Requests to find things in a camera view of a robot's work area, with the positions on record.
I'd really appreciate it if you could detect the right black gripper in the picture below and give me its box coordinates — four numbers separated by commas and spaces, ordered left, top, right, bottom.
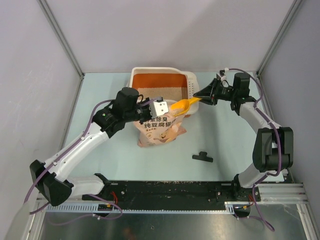
192, 78, 236, 106

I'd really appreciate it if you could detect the pink cat litter bag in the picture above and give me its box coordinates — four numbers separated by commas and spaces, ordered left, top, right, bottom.
133, 100, 187, 148

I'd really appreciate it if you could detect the yellow plastic scoop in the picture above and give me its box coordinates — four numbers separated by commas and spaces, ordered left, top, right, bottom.
170, 97, 201, 117

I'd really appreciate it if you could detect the white orange litter box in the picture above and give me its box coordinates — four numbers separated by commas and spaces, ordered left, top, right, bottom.
126, 66, 201, 117

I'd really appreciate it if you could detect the black bag clip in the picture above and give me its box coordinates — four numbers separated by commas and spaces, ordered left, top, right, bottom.
192, 151, 213, 163

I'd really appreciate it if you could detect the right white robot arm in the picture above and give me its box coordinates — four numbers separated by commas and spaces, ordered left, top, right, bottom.
193, 68, 294, 201

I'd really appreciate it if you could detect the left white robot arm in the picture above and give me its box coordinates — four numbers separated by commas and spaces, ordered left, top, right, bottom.
30, 87, 154, 207

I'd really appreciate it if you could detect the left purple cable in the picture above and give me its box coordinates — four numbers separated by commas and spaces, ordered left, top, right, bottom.
23, 96, 163, 226

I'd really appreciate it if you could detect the purple cable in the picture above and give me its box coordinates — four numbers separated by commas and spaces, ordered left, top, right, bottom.
224, 67, 286, 232
23, 96, 163, 226

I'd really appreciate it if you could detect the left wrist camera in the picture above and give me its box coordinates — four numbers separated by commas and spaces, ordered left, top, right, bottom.
149, 98, 169, 119

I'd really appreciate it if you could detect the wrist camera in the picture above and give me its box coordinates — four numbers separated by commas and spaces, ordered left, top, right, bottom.
216, 67, 229, 81
149, 98, 169, 119

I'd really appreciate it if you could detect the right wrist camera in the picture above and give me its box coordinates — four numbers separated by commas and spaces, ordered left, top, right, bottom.
216, 67, 229, 81

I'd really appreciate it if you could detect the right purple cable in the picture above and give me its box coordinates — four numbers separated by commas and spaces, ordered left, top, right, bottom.
224, 67, 286, 232

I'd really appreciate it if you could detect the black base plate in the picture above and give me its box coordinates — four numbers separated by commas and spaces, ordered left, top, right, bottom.
98, 180, 261, 211

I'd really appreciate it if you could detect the grey cable duct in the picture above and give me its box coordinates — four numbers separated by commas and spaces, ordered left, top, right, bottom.
46, 203, 117, 213

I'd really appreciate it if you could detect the aluminium frame rail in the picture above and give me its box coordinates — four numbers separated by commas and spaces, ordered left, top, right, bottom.
36, 181, 311, 204

